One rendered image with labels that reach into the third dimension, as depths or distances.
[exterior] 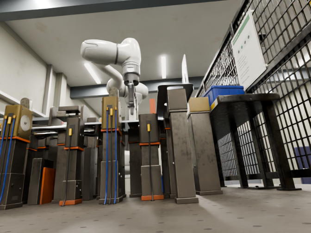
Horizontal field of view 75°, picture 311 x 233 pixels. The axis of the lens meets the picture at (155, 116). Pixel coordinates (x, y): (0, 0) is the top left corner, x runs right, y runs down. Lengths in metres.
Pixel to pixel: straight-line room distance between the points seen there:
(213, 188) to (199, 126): 0.22
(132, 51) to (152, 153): 0.56
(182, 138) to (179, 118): 0.05
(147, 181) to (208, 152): 0.25
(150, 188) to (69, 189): 0.26
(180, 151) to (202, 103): 0.34
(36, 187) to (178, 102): 0.65
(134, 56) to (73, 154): 0.55
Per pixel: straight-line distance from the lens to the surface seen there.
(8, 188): 0.83
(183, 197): 0.51
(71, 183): 0.75
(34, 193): 0.95
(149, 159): 0.68
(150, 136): 0.69
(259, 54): 0.97
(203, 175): 0.76
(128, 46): 1.07
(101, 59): 1.04
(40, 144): 1.22
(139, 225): 0.29
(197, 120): 0.79
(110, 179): 0.66
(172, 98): 0.55
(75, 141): 0.76
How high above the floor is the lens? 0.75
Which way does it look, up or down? 18 degrees up
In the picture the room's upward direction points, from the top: 4 degrees counter-clockwise
